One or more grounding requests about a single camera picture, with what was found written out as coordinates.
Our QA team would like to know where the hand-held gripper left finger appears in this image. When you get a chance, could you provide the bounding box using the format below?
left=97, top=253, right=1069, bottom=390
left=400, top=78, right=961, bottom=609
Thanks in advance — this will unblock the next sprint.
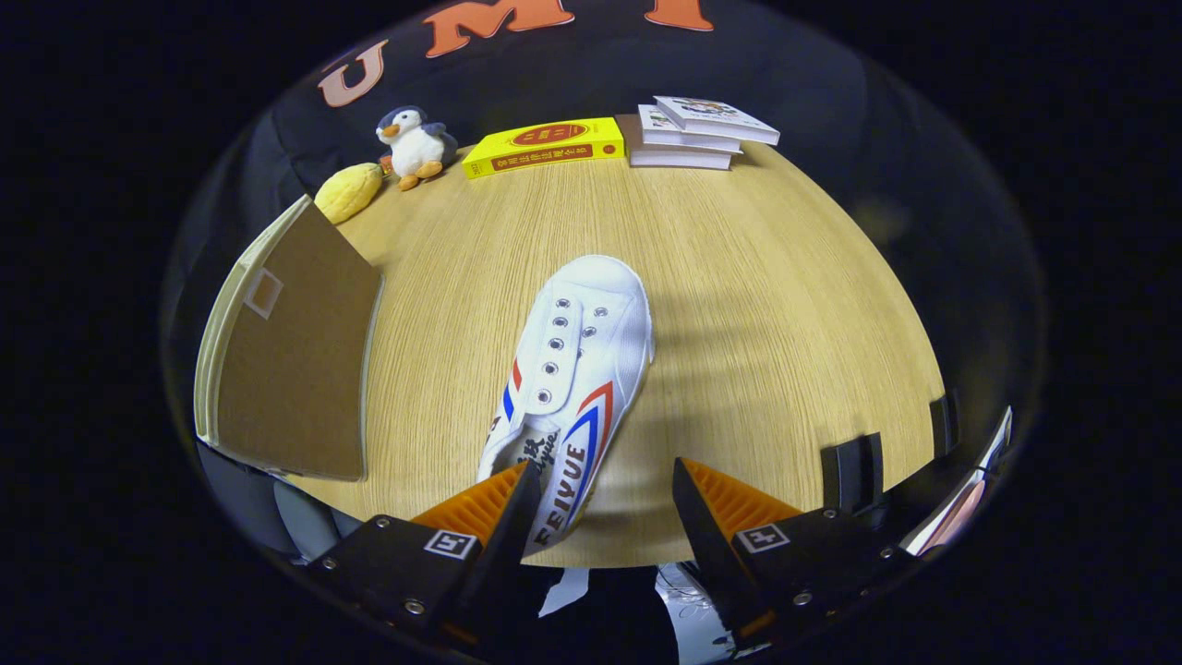
left=309, top=460, right=544, bottom=652

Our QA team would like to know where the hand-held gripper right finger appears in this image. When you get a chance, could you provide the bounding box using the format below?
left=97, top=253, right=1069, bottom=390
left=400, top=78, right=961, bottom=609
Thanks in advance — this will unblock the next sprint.
left=671, top=456, right=916, bottom=652

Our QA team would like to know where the white canvas shoe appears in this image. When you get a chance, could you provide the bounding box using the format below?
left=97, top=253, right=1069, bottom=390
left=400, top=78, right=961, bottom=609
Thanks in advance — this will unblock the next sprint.
left=477, top=255, right=656, bottom=558

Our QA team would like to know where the brown fabric storage box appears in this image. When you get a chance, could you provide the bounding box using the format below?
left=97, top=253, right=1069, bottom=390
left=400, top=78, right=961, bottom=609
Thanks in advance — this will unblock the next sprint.
left=194, top=194, right=384, bottom=483

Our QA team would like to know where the black table edge clamp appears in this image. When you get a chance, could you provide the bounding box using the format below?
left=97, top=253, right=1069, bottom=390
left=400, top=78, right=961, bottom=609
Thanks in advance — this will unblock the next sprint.
left=930, top=394, right=962, bottom=459
left=821, top=433, right=886, bottom=514

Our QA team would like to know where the yellow bun toy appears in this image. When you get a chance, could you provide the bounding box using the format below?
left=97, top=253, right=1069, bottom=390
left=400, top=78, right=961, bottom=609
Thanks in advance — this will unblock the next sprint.
left=314, top=163, right=385, bottom=225

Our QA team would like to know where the brown cover book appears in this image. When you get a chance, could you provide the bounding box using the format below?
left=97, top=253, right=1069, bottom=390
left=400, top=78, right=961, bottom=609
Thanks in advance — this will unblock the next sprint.
left=616, top=114, right=736, bottom=171

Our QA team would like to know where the yellow book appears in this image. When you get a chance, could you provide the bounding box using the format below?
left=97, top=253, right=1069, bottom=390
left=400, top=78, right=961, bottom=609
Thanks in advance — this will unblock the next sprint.
left=462, top=117, right=627, bottom=180

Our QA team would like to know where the penguin plush toy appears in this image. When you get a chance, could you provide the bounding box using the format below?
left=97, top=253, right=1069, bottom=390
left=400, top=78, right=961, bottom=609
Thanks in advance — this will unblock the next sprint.
left=376, top=105, right=460, bottom=192

